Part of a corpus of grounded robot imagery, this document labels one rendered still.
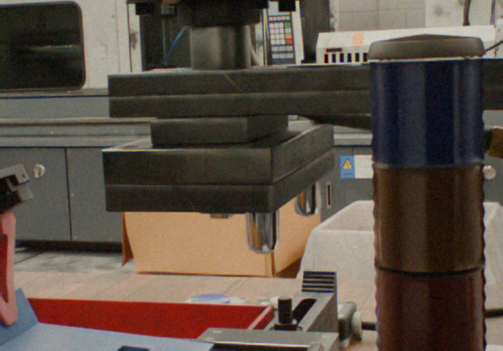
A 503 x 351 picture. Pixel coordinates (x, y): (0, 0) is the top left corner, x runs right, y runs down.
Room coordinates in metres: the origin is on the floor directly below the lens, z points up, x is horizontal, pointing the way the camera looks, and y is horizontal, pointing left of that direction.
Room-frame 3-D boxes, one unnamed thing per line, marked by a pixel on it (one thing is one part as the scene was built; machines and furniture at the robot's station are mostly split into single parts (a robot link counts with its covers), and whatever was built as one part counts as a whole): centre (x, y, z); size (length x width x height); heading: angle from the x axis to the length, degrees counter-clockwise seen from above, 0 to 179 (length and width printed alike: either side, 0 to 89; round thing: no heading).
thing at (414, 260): (0.33, -0.06, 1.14); 0.04 x 0.04 x 0.03
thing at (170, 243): (3.19, 0.10, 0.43); 0.59 x 0.54 x 0.58; 160
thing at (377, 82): (0.33, -0.06, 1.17); 0.04 x 0.04 x 0.03
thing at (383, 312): (0.33, -0.06, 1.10); 0.04 x 0.04 x 0.03
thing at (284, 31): (5.20, -0.21, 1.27); 0.23 x 0.18 x 0.38; 161
